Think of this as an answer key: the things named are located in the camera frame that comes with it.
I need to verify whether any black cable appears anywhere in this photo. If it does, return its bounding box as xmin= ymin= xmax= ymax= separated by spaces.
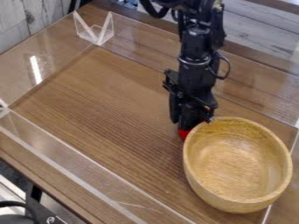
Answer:
xmin=0 ymin=199 xmax=34 ymax=218

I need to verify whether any oval wooden bowl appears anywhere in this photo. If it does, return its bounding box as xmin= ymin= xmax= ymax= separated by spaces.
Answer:
xmin=182 ymin=116 xmax=294 ymax=214

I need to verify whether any red plush strawberry toy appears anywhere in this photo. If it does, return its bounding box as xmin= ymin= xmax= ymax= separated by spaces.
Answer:
xmin=178 ymin=128 xmax=193 ymax=140

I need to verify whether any clear acrylic front wall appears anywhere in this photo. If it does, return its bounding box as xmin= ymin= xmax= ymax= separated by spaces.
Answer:
xmin=0 ymin=100 xmax=190 ymax=224

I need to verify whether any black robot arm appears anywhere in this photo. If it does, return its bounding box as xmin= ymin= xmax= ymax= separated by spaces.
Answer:
xmin=141 ymin=0 xmax=228 ymax=132

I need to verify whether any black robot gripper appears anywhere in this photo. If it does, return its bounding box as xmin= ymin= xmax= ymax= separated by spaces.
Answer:
xmin=163 ymin=56 xmax=220 ymax=130

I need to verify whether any black table leg frame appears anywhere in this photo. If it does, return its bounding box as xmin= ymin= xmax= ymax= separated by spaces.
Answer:
xmin=26 ymin=184 xmax=69 ymax=224

